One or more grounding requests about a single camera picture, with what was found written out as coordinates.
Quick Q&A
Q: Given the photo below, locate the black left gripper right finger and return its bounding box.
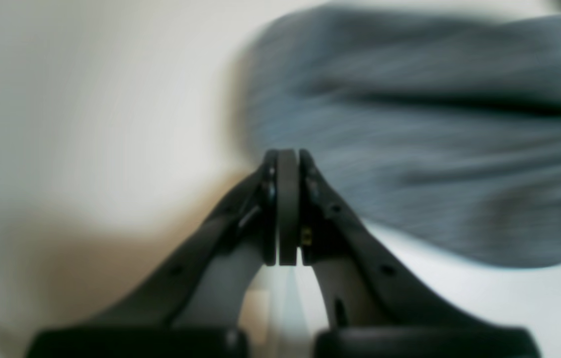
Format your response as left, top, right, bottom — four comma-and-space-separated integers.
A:
299, 149, 541, 358

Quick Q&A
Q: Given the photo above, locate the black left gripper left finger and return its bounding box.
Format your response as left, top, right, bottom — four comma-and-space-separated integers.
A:
27, 150, 278, 358

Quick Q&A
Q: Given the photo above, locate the grey t-shirt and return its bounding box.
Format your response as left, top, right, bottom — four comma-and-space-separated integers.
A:
242, 4, 561, 268

